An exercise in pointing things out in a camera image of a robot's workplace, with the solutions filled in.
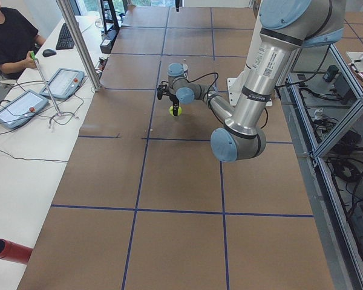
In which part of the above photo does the black keyboard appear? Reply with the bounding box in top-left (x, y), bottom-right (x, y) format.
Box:
top-left (56, 23), bottom-right (74, 50)

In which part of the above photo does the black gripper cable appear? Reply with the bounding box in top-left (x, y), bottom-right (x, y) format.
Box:
top-left (187, 71), bottom-right (220, 94)

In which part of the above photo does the blue teach pendant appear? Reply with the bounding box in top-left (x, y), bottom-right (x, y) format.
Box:
top-left (0, 90), bottom-right (48, 129)
top-left (48, 68), bottom-right (85, 100)

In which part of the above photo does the clear tennis ball can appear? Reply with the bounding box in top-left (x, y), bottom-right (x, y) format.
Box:
top-left (182, 63), bottom-right (188, 78)

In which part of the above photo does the near blue teach pendant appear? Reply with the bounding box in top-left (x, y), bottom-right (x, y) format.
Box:
top-left (0, 90), bottom-right (48, 129)

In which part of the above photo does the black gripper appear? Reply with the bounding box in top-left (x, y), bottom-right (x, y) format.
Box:
top-left (169, 94), bottom-right (181, 116)

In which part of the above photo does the black computer mouse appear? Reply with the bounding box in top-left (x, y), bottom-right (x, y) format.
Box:
top-left (42, 49), bottom-right (57, 57)

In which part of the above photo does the person in black shirt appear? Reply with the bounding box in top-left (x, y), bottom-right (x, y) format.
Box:
top-left (0, 3), bottom-right (46, 80)

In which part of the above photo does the aluminium frame post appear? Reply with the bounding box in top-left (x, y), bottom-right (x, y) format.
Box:
top-left (56, 0), bottom-right (102, 92)

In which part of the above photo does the red cylinder tube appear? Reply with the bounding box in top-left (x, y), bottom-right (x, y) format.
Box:
top-left (0, 239), bottom-right (33, 265)

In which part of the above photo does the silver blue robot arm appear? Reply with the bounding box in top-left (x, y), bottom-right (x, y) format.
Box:
top-left (157, 1), bottom-right (346, 162)

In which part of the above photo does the far blue teach pendant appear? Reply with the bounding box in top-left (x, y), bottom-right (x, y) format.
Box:
top-left (48, 68), bottom-right (85, 100)

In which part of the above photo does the yellow tennis ball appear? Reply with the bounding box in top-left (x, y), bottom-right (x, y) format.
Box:
top-left (169, 106), bottom-right (182, 117)

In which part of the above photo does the black computer box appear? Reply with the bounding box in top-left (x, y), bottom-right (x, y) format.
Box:
top-left (100, 28), bottom-right (119, 54)

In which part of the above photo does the silver rod with green tip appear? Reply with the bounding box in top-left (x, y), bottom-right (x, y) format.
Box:
top-left (29, 51), bottom-right (79, 127)

